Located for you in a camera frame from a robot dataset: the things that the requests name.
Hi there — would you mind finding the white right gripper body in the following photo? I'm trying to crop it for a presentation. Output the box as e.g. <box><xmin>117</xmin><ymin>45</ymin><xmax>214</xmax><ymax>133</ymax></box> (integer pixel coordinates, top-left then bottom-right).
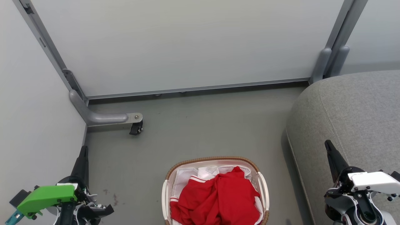
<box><xmin>335</xmin><ymin>166</ymin><xmax>400</xmax><ymax>198</ymax></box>

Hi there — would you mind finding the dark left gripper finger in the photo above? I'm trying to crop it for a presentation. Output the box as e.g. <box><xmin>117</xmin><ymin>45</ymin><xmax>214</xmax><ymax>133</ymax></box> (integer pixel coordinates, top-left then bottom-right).
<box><xmin>70</xmin><ymin>145</ymin><xmax>90</xmax><ymax>188</ymax></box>

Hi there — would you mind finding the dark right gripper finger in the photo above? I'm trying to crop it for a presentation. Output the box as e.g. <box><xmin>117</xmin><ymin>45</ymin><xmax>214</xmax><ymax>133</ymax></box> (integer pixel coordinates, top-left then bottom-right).
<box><xmin>324</xmin><ymin>140</ymin><xmax>349</xmax><ymax>183</ymax></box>

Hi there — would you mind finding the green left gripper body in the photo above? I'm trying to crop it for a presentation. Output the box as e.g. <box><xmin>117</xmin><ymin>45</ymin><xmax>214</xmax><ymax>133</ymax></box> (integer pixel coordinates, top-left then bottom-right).
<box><xmin>17</xmin><ymin>176</ymin><xmax>92</xmax><ymax>220</ymax></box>

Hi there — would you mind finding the grey fabric sofa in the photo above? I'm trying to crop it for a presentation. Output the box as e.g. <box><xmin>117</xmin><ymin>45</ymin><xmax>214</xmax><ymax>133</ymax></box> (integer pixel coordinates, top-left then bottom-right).
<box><xmin>286</xmin><ymin>70</ymin><xmax>400</xmax><ymax>225</ymax></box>

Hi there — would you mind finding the grey partition foot tube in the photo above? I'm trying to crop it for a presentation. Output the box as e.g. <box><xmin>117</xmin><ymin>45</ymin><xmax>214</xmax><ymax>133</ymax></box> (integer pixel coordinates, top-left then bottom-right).
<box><xmin>69</xmin><ymin>90</ymin><xmax>143</xmax><ymax>127</ymax></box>

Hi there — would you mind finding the black caster wheel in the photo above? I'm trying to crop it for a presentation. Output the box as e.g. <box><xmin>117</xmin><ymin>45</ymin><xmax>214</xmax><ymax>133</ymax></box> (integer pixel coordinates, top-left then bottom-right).
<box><xmin>129</xmin><ymin>120</ymin><xmax>143</xmax><ymax>136</ymax></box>

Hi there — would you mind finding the wicker-rimmed white laundry basket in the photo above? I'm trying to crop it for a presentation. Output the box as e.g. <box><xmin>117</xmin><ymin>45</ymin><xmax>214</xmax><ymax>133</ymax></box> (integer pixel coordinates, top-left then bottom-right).
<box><xmin>162</xmin><ymin>156</ymin><xmax>270</xmax><ymax>225</ymax></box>

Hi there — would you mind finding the grey upright foot tube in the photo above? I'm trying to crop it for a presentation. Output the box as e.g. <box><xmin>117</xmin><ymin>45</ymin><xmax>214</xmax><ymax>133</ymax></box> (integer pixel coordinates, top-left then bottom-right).
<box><xmin>330</xmin><ymin>46</ymin><xmax>350</xmax><ymax>77</ymax></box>
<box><xmin>310</xmin><ymin>47</ymin><xmax>332</xmax><ymax>84</ymax></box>

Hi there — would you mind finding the white basket liner cloth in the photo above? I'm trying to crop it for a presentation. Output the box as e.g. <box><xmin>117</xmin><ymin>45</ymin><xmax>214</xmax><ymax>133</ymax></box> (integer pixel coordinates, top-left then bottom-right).
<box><xmin>169</xmin><ymin>166</ymin><xmax>263</xmax><ymax>225</ymax></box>

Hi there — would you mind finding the teal left cable connector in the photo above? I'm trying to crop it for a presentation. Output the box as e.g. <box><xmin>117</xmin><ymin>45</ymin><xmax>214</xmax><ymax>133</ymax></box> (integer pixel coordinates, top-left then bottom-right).
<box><xmin>4</xmin><ymin>209</ymin><xmax>25</xmax><ymax>225</ymax></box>

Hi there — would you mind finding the grey partition post with bracket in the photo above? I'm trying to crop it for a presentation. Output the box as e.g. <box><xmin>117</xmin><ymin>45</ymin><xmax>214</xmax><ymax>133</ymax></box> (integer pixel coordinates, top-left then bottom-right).
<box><xmin>12</xmin><ymin>0</ymin><xmax>90</xmax><ymax>107</ymax></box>

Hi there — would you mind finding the grey double partition post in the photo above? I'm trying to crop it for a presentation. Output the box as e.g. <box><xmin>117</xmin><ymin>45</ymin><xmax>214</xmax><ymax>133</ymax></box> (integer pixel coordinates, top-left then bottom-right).
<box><xmin>323</xmin><ymin>0</ymin><xmax>369</xmax><ymax>78</ymax></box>

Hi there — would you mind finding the grey partition bottom rail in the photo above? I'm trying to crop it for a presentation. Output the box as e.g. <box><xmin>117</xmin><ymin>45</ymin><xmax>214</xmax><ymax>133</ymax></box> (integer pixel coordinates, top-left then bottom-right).
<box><xmin>85</xmin><ymin>77</ymin><xmax>310</xmax><ymax>100</ymax></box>

